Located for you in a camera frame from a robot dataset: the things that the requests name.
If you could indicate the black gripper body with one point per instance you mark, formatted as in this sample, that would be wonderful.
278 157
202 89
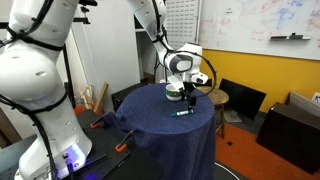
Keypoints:
190 89

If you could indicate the teal and white marker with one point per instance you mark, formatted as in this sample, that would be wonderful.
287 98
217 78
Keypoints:
181 113

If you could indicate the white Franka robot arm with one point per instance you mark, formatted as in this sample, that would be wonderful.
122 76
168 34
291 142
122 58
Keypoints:
33 76

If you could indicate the white mug with green band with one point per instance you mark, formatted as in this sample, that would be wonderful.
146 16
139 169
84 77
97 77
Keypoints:
172 95

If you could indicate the round wooden stool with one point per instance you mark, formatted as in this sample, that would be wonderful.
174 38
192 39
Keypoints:
218 96

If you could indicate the gray floor sheet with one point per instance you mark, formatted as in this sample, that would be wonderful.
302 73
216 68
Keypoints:
233 116

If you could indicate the blue cloth covered table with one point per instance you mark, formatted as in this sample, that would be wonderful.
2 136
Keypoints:
160 133

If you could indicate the large black monitor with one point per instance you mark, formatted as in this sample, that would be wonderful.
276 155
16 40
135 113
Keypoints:
243 98

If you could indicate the black PC tower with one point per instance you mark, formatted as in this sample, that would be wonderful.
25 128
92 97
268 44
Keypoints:
123 96

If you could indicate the white pegboard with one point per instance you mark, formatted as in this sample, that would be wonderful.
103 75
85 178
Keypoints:
183 23

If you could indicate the gray round floor base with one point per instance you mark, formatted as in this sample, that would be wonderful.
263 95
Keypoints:
225 173

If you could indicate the wooden plank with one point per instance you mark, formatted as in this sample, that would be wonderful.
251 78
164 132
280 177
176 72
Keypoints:
101 97
88 96

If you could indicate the large whiteboard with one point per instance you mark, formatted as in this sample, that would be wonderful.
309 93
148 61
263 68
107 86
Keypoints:
253 20

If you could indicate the orange bucket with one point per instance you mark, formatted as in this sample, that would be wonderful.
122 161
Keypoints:
81 109

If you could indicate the black box cabinet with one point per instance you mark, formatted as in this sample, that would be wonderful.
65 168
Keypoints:
290 136

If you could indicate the white backed monitor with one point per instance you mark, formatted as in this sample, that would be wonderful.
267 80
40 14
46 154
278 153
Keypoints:
303 103

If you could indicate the black whiteboard tray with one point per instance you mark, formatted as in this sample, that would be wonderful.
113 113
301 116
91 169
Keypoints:
290 37

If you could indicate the white box with blue print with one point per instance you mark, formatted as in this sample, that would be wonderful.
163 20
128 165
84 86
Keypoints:
316 97

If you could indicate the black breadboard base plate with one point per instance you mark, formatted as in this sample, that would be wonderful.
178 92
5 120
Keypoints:
133 166

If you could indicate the black camera pole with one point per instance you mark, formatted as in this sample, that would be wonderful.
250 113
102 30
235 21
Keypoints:
87 2

